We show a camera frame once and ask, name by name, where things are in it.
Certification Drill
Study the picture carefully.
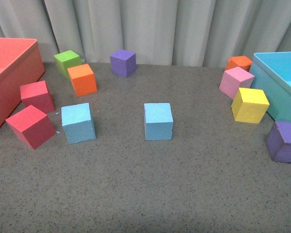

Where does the light blue foam cube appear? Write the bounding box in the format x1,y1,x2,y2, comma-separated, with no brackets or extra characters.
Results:
61,103,96,144

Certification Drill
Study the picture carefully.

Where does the purple foam cube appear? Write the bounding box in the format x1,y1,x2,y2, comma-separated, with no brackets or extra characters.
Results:
266,121,291,163
110,50,136,78

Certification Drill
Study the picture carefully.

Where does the orange foam cube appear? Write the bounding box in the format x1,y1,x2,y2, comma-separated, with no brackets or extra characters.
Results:
225,56,252,72
67,64,97,97

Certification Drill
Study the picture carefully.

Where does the pink foam cube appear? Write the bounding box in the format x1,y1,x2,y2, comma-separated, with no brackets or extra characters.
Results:
219,67,255,99

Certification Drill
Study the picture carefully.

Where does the green foam cube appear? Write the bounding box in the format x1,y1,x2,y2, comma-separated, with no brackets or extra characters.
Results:
53,50,82,79

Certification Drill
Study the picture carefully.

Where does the grey curtain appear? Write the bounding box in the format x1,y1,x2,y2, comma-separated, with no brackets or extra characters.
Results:
0,0,291,67

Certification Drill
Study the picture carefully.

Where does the yellow foam cube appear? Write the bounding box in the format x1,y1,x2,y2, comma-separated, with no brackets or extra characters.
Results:
231,87,270,124

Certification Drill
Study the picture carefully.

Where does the dark red foam cube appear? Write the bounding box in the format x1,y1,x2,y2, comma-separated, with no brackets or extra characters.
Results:
20,81,55,113

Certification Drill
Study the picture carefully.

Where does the light blue plastic bin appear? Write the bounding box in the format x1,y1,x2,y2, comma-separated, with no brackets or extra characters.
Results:
249,51,291,122

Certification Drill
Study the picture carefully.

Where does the pink plastic bin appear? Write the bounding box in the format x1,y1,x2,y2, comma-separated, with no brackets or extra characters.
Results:
0,38,45,127

